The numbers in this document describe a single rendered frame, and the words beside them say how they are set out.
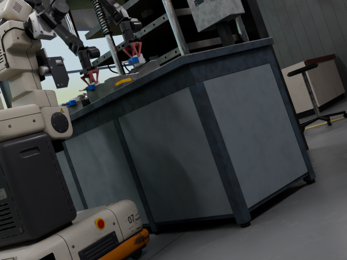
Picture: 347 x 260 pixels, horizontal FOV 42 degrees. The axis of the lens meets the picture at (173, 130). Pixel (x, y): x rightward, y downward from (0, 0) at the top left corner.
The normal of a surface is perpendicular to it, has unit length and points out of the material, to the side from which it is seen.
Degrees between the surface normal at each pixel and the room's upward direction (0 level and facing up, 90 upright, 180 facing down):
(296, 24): 90
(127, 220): 90
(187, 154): 90
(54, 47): 90
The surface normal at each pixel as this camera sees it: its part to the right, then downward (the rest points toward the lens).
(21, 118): 0.78, -0.27
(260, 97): 0.63, -0.22
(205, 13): -0.70, 0.25
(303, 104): -0.53, 0.19
